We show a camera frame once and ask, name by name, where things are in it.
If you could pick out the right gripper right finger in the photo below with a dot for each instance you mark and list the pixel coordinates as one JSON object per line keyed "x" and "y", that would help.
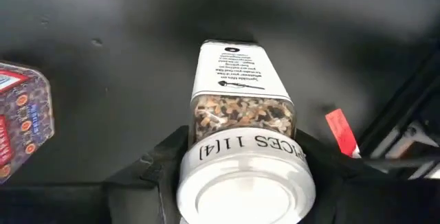
{"x": 361, "y": 196}

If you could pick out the white lid seasoning jar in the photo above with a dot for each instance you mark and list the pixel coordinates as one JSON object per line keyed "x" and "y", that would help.
{"x": 240, "y": 69}

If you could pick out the black frame rail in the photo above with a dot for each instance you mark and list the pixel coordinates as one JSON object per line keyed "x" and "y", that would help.
{"x": 405, "y": 100}

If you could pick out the red paper tag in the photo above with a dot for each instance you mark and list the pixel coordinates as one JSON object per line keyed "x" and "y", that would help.
{"x": 342, "y": 133}

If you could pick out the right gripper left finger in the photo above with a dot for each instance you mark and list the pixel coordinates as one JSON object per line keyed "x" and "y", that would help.
{"x": 144, "y": 189}

